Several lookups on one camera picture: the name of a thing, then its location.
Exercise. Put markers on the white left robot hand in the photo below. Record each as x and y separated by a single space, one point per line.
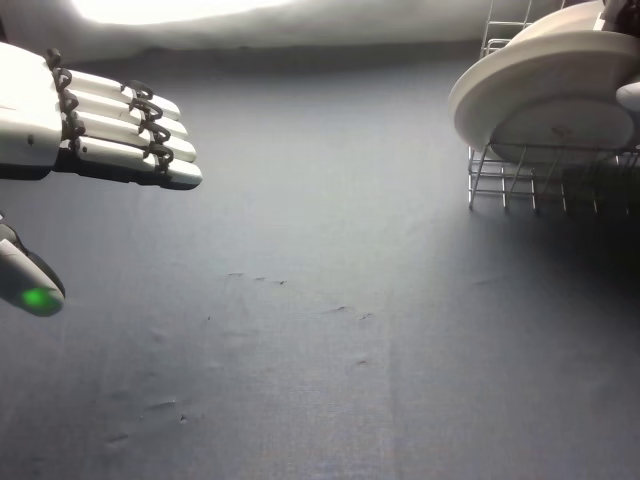
25 115

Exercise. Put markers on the grey table cloth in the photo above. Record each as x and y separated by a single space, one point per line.
320 425

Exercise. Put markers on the white plate with leaf print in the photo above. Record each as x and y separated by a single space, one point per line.
525 80
560 25

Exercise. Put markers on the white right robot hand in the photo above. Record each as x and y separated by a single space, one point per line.
629 95

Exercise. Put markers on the white backdrop sheet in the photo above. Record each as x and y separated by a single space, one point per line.
300 25

